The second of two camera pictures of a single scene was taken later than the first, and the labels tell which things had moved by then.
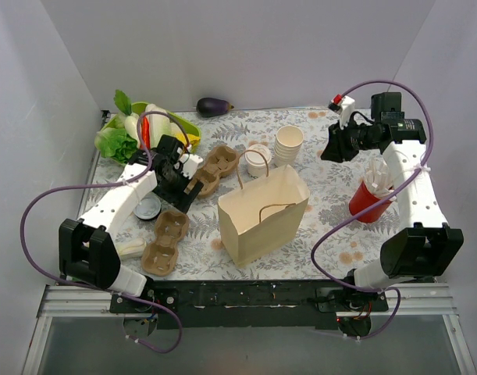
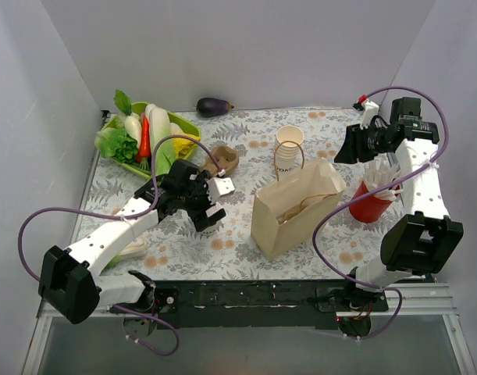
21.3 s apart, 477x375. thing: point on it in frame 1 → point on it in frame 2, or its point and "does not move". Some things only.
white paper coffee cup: [257, 164] → [213, 230]
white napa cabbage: [159, 124] does not move
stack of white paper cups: [288, 141] does not move
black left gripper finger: [186, 200] → [214, 213]
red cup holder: [361, 199] does not move
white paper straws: [377, 176] does not move
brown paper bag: [268, 211] → [284, 212]
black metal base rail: [251, 304] does not move
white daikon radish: [130, 125] does not move
